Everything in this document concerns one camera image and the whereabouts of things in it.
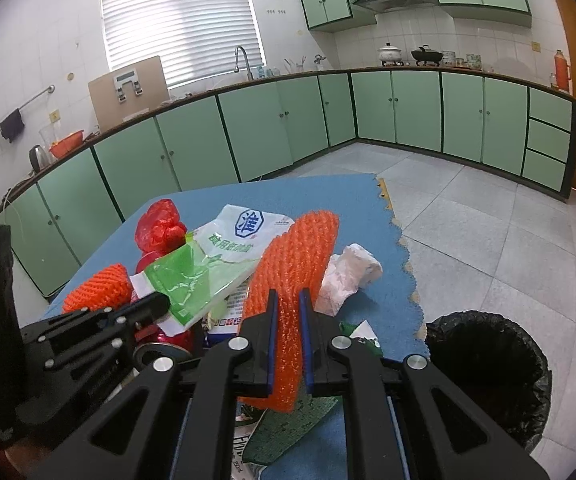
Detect dark towel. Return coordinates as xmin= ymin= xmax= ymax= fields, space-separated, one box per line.
xmin=0 ymin=109 xmax=25 ymax=144

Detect white window blind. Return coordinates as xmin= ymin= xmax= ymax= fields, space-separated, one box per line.
xmin=99 ymin=0 xmax=267 ymax=82

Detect metal towel bar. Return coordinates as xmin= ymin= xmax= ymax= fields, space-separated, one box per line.
xmin=0 ymin=85 xmax=56 ymax=128

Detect red thermos flask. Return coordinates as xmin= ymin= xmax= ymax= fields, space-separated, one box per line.
xmin=554 ymin=50 xmax=572 ymax=92

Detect steel kettle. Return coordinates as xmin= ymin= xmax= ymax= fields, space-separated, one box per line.
xmin=29 ymin=144 xmax=54 ymax=174

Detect cardboard box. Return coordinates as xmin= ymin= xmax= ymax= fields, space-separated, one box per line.
xmin=88 ymin=56 xmax=170 ymax=133

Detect orange plastic basin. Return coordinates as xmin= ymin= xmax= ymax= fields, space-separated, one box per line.
xmin=48 ymin=130 xmax=85 ymax=159

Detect green white plastic bag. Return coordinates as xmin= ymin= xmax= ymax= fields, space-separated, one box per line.
xmin=133 ymin=239 xmax=262 ymax=339

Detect blue white snack packet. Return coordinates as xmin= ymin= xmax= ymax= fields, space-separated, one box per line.
xmin=203 ymin=280 xmax=251 ymax=348

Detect blue foam mat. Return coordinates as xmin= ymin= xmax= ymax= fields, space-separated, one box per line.
xmin=43 ymin=174 xmax=425 ymax=480

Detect white plastic bag blue logo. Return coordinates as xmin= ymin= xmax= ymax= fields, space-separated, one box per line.
xmin=188 ymin=204 xmax=296 ymax=267

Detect red metal can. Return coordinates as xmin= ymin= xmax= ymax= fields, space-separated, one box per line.
xmin=132 ymin=327 xmax=204 ymax=373

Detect red plastic bag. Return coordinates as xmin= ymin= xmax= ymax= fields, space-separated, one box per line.
xmin=134 ymin=199 xmax=189 ymax=273

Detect crumpled pinkish tissue paper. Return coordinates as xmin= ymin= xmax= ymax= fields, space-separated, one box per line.
xmin=315 ymin=243 xmax=385 ymax=317

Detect white cooking pot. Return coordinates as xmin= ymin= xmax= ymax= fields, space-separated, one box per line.
xmin=378 ymin=43 xmax=408 ymax=66

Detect metal kitchen faucet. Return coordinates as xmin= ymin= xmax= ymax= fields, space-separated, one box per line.
xmin=234 ymin=46 xmax=255 ymax=81

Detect large orange foam net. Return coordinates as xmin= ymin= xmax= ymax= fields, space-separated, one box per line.
xmin=238 ymin=211 xmax=341 ymax=413

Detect clear plastic jug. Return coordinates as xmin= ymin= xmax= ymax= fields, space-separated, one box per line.
xmin=39 ymin=122 xmax=64 ymax=166

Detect dark green scouring pad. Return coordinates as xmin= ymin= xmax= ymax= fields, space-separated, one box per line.
xmin=243 ymin=395 xmax=340 ymax=466

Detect green base cabinets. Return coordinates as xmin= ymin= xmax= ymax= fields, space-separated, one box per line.
xmin=0 ymin=67 xmax=576 ymax=298

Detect trash bin with black bag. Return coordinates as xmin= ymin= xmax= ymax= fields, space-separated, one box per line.
xmin=424 ymin=311 xmax=553 ymax=453

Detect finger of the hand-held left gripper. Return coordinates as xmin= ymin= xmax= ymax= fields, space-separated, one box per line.
xmin=43 ymin=291 xmax=170 ymax=377
xmin=20 ymin=304 xmax=120 ymax=349

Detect black wok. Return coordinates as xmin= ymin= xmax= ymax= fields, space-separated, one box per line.
xmin=410 ymin=45 xmax=444 ymax=66

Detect small green white wrapper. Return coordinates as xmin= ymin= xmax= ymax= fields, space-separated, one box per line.
xmin=338 ymin=319 xmax=383 ymax=357

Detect small orange foam net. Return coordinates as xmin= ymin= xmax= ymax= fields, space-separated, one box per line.
xmin=62 ymin=262 xmax=134 ymax=313

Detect white printed wrapper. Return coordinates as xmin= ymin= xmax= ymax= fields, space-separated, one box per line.
xmin=232 ymin=402 xmax=269 ymax=480

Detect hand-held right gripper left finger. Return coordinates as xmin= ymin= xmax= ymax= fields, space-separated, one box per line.
xmin=28 ymin=289 xmax=276 ymax=480

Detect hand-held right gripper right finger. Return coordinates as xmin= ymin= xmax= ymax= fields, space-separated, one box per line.
xmin=299 ymin=287 xmax=551 ymax=480

